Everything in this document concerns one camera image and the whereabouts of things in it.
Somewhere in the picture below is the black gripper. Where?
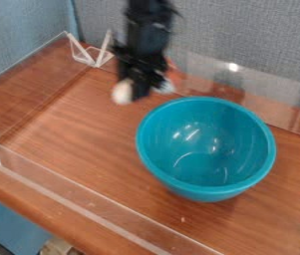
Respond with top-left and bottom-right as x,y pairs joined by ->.
113,36 -> 169,101

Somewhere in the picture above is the white brown toy mushroom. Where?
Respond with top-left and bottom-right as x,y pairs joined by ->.
112,59 -> 177,106

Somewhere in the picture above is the blue plastic bowl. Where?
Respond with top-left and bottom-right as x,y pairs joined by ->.
137,97 -> 278,202

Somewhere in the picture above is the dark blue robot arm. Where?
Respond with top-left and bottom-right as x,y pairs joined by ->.
113,0 -> 176,105

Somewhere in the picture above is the clear acrylic left barrier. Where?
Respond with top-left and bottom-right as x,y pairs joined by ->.
0,31 -> 88,136

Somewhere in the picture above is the clear acrylic barrier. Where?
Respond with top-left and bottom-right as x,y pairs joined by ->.
0,145 -> 223,255
167,50 -> 300,134
0,31 -> 88,136

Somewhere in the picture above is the clear acrylic back barrier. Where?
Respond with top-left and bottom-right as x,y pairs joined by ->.
167,50 -> 300,134

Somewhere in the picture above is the clear acrylic front barrier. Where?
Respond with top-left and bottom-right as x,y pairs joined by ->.
0,145 -> 223,255

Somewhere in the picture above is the clear acrylic corner bracket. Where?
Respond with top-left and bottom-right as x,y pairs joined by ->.
66,31 -> 115,68

